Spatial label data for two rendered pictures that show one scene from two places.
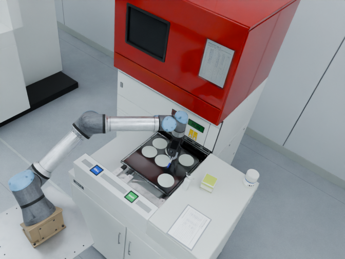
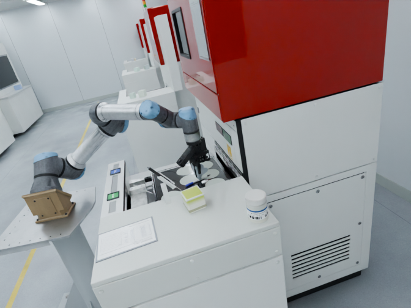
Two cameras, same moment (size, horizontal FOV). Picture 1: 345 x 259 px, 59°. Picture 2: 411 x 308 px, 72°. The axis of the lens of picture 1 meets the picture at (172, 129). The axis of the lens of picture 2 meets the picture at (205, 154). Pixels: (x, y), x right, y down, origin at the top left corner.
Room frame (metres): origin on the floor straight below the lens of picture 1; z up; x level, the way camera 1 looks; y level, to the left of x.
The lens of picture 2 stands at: (0.57, -1.03, 1.61)
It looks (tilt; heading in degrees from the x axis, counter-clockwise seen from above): 25 degrees down; 52
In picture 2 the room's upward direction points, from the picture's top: 12 degrees counter-clockwise
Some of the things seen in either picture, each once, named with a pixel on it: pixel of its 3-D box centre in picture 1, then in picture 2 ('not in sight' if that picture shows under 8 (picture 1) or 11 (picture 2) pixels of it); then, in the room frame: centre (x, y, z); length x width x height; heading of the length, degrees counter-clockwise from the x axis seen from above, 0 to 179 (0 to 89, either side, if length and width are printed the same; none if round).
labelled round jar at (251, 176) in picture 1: (250, 178); (256, 206); (1.16, -0.50, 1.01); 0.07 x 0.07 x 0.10
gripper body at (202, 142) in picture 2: (176, 140); (197, 150); (1.31, -0.04, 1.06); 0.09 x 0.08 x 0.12; 167
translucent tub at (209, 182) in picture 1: (208, 183); (193, 199); (1.08, -0.26, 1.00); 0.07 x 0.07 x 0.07; 70
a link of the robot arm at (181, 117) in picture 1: (179, 121); (188, 120); (1.30, -0.03, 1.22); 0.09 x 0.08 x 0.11; 107
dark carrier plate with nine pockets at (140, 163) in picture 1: (162, 160); (189, 179); (1.26, 0.02, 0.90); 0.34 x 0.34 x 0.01; 61
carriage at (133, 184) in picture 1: (136, 191); (139, 201); (1.02, 0.13, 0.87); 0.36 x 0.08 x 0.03; 61
